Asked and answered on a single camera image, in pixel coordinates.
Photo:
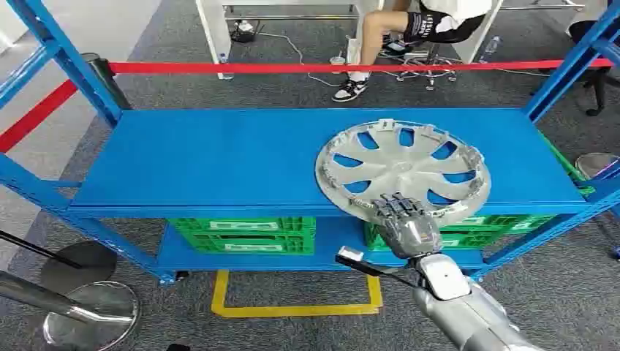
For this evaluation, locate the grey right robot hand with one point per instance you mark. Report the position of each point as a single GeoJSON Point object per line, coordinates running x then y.
{"type": "Point", "coordinates": [411, 232]}

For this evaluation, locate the silver wheel hubcap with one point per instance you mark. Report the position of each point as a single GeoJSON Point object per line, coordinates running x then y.
{"type": "Point", "coordinates": [402, 169]}

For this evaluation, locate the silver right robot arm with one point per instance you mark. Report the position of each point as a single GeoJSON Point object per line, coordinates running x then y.
{"type": "Point", "coordinates": [465, 310]}

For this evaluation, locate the office chair wheel base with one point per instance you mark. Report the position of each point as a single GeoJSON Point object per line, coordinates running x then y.
{"type": "Point", "coordinates": [426, 68]}

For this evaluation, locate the white paper cup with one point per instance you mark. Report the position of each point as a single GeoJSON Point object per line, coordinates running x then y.
{"type": "Point", "coordinates": [337, 64]}

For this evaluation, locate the chrome round stanchion base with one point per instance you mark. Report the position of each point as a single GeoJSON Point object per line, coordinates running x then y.
{"type": "Point", "coordinates": [596, 164]}

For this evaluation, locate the clear plastic bottle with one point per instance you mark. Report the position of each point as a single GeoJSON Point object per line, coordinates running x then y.
{"type": "Point", "coordinates": [490, 47]}
{"type": "Point", "coordinates": [225, 68]}

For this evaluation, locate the red barrier belt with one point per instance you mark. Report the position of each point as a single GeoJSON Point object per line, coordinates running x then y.
{"type": "Point", "coordinates": [34, 116]}
{"type": "Point", "coordinates": [290, 68]}

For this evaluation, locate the person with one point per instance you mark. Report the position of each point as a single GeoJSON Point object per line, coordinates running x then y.
{"type": "Point", "coordinates": [387, 24]}

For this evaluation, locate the blue metal shelf rack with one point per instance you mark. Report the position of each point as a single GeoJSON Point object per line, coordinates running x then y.
{"type": "Point", "coordinates": [193, 160]}

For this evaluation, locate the black office chair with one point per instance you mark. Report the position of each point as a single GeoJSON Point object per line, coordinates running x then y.
{"type": "Point", "coordinates": [598, 53]}

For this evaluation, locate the white desk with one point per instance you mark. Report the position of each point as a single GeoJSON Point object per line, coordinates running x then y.
{"type": "Point", "coordinates": [213, 29]}

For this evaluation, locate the dark stanchion with round base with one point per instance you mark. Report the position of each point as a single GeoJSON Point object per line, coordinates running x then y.
{"type": "Point", "coordinates": [87, 261]}

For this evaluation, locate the pale wrist camera on bracket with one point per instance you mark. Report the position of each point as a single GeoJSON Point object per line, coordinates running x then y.
{"type": "Point", "coordinates": [349, 254]}

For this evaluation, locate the black stanchion post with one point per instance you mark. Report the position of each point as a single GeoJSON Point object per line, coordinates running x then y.
{"type": "Point", "coordinates": [109, 82]}

